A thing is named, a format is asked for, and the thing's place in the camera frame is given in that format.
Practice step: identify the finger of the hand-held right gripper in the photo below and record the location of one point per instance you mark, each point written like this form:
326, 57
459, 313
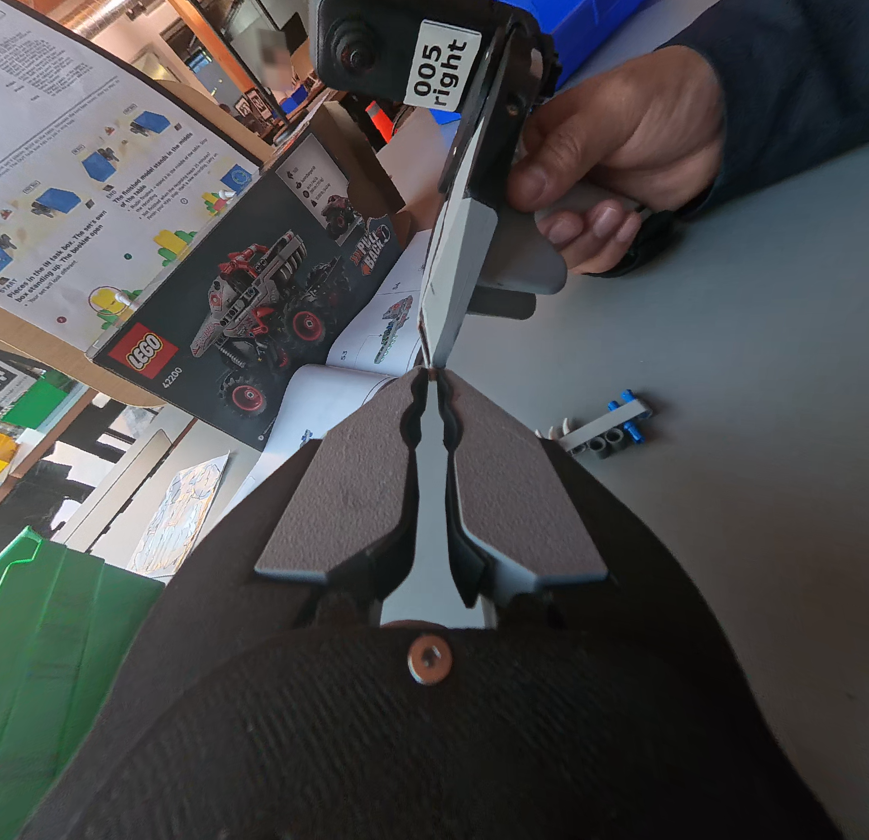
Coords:
456, 277

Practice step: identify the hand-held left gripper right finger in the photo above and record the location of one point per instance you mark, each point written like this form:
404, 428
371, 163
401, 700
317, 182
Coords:
526, 507

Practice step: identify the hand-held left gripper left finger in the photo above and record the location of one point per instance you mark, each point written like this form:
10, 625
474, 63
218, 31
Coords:
339, 494

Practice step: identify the person's right forearm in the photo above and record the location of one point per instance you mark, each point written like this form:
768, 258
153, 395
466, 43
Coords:
787, 73

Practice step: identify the black monster truck set box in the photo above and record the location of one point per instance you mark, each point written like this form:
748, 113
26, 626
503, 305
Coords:
251, 297

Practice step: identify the person's right hand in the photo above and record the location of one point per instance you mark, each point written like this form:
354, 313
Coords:
624, 141

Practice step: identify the orange traffic cone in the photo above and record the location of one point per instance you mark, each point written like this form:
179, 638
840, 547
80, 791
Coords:
379, 119

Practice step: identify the open building instruction booklet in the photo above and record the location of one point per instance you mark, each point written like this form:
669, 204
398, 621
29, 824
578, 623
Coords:
370, 311

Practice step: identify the grey brick assembly blue pins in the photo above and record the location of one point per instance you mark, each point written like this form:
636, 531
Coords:
601, 433

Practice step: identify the brown cardboard box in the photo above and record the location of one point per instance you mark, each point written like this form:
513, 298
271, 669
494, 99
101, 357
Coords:
353, 148

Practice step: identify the sticker sheet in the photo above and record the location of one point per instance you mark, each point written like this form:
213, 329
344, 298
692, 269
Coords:
180, 514

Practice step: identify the blue plastic bin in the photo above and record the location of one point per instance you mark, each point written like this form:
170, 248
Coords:
577, 2

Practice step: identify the white flat panel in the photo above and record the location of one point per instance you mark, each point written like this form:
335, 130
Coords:
112, 494

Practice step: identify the green plastic bin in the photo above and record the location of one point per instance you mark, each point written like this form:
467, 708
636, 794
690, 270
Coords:
61, 650

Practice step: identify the printed task instruction sheet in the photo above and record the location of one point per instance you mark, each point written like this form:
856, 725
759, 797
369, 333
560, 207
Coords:
88, 175

